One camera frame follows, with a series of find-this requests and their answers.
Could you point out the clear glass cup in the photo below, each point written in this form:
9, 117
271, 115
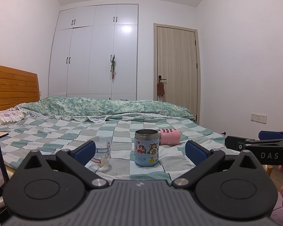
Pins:
101, 159

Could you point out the black door handle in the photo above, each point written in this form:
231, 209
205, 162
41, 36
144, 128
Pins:
161, 79

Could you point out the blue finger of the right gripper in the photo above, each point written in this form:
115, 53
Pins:
236, 143
268, 135

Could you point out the white wardrobe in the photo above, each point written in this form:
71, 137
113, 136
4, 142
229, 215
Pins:
85, 40

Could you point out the blue cartoon steel cup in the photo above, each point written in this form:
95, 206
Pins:
146, 147

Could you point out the beige wooden door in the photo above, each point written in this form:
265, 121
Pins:
177, 59

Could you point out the brown plush on handle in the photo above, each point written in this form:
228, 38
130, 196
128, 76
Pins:
160, 89

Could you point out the floral pillow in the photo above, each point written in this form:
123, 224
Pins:
13, 115

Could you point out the checkered green bed sheet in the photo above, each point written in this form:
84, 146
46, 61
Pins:
51, 135

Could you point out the pink steel cup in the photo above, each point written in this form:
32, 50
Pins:
169, 137

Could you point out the green hanging ornament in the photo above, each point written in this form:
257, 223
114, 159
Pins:
112, 68

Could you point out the white wall socket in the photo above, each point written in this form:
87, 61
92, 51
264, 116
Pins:
260, 118

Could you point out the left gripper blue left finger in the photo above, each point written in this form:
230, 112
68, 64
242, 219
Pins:
78, 157

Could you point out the wooden headboard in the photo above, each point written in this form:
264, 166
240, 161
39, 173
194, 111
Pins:
17, 86

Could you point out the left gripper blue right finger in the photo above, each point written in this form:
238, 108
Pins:
200, 156

